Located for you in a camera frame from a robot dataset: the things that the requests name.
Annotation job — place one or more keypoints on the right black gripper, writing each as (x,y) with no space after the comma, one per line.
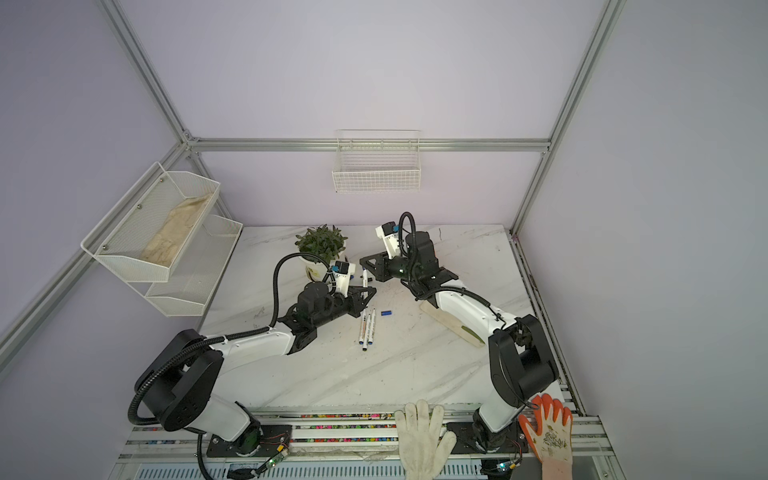
(380,267)

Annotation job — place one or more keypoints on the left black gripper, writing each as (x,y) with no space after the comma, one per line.
(359,304)

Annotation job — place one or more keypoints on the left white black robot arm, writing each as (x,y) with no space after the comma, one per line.
(177,390)

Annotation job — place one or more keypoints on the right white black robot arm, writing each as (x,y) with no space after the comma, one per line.
(521,361)

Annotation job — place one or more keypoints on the green potted plant white pot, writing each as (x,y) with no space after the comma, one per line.
(324,241)

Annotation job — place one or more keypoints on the white knit glove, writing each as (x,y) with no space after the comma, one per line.
(423,450)

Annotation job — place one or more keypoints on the beige cloth in shelf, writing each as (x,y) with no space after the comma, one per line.
(163,248)

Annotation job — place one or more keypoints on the white mesh two-tier shelf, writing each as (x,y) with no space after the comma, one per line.
(186,288)

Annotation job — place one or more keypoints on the orange white work glove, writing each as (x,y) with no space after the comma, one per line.
(550,437)

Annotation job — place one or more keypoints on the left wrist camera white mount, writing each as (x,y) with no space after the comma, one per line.
(342,272)

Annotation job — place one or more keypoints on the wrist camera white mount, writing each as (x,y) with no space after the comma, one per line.
(342,272)
(389,234)

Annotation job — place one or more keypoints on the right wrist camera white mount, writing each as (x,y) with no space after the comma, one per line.
(389,234)

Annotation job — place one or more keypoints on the white wire wall basket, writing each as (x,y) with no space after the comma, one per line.
(377,161)

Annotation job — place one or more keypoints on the aluminium frame corner post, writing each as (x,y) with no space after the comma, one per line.
(605,25)

